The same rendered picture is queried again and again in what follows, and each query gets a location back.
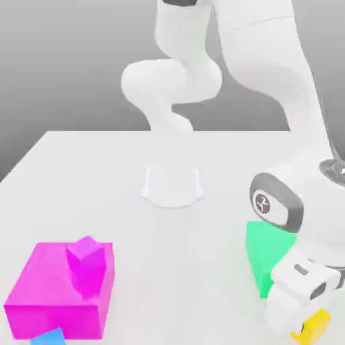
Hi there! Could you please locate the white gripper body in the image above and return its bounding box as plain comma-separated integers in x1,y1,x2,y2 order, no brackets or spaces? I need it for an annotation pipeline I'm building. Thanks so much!
265,282,330,338

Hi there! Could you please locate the small yellow cube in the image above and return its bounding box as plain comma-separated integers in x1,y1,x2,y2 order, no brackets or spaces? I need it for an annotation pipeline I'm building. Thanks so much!
290,309,332,345

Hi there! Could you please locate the small magenta cube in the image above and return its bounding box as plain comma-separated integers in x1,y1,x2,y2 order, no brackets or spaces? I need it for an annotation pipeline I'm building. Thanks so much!
65,235,106,300

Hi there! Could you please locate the small blue cube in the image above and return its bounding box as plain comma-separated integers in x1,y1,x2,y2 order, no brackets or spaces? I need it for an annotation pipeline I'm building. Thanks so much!
29,327,67,345

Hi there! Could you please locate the large green box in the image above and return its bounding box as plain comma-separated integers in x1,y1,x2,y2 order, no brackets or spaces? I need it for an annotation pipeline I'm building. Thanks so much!
244,220,298,299

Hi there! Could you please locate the large magenta box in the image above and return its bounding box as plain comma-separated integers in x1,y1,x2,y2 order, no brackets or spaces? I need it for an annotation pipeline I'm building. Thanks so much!
3,241,116,341

